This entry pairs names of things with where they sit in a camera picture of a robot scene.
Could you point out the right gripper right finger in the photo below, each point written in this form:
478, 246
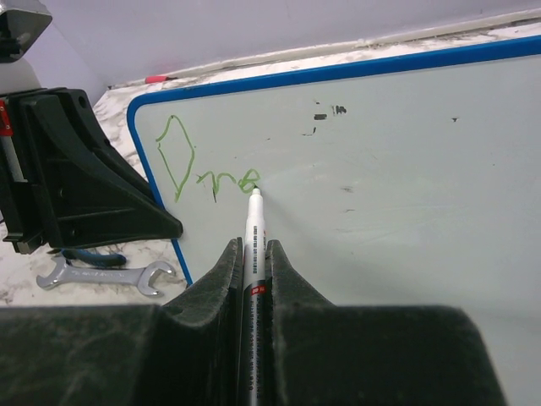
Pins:
328, 354

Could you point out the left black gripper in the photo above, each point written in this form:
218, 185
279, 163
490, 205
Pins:
103, 199

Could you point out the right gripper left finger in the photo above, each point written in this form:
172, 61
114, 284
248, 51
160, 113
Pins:
184, 352

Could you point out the green capped white marker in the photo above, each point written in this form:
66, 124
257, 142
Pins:
251, 369

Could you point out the blue framed whiteboard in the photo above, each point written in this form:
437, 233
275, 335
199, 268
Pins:
404, 180

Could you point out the silver open end wrench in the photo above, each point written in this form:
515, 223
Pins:
141, 278

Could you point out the blue handled pliers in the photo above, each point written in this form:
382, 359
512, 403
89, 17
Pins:
93, 259

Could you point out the red marker on rail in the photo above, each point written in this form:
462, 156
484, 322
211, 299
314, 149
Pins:
158, 79

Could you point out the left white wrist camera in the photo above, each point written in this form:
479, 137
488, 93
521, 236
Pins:
22, 22

